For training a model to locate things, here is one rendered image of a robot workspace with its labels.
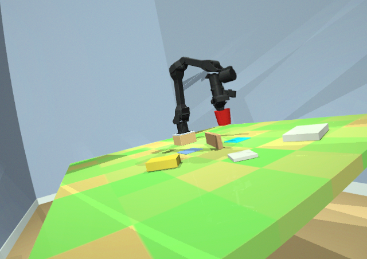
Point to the tan wooden bar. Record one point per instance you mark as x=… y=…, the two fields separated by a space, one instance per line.
x=214 y=140

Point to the white rectangular block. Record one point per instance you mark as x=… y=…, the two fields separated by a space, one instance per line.
x=305 y=132

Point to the red cup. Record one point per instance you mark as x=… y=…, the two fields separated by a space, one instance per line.
x=223 y=117

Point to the white flat square tile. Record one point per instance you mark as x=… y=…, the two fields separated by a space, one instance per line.
x=242 y=155

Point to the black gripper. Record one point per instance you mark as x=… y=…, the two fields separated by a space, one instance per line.
x=218 y=99

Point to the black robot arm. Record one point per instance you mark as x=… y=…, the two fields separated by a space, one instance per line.
x=176 y=71

